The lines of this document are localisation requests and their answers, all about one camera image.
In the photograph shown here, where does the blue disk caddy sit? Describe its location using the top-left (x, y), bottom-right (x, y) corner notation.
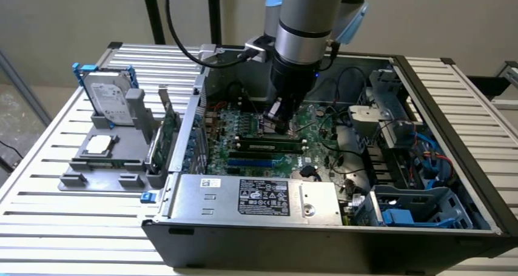
top-left (71, 62), bottom-right (140, 113)

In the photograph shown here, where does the green RAM stick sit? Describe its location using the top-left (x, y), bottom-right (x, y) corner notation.
top-left (231, 145), bottom-right (307, 155)

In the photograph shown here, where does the black stand pole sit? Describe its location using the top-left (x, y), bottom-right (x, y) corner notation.
top-left (139, 0), bottom-right (167, 45)
top-left (205, 0), bottom-right (225, 45)

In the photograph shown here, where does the grey parts rack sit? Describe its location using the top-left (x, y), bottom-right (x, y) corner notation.
top-left (58, 89), bottom-right (170, 194)

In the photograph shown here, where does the metal disk bay cage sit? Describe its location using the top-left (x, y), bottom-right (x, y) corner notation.
top-left (366, 68), bottom-right (426, 149)

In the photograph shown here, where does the black PC case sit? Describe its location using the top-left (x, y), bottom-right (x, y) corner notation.
top-left (140, 44), bottom-right (518, 269)

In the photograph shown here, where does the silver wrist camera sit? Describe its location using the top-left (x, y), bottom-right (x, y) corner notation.
top-left (243, 36), bottom-right (271, 63)

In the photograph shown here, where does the black looped wire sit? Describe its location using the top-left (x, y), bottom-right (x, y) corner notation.
top-left (334, 66), bottom-right (369, 107)

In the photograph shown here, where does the blue wire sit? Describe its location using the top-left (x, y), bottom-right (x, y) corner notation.
top-left (409, 130), bottom-right (451, 189)

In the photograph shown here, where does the red wire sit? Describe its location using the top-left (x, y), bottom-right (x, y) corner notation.
top-left (425, 153), bottom-right (454, 167)

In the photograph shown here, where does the silver CPU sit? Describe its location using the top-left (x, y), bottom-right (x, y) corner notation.
top-left (86, 135), bottom-right (114, 153)

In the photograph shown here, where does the green graphics card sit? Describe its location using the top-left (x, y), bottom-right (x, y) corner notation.
top-left (147, 86), bottom-right (182, 172)

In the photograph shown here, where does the silver power supply unit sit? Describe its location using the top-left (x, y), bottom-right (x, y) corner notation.
top-left (167, 174), bottom-right (345, 227)

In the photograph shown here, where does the grey fan duct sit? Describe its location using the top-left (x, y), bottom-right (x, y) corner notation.
top-left (347, 104), bottom-right (383, 124)

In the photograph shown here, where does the green motherboard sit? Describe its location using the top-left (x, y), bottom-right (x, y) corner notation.
top-left (202, 101), bottom-right (365, 195)

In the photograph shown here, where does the blue expansion slot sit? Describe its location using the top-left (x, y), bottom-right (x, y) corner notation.
top-left (227, 158), bottom-right (273, 167)

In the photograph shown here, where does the blue plastic disk bay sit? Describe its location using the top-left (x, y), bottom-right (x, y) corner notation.
top-left (369, 184), bottom-right (474, 228)

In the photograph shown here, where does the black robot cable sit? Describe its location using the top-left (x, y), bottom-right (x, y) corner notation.
top-left (164, 0), bottom-right (261, 68)

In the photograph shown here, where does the silver hard disk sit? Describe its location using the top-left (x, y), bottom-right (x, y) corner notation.
top-left (83, 72), bottom-right (136, 127)

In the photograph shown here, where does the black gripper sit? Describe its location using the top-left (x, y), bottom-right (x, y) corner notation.
top-left (269, 55), bottom-right (322, 135)

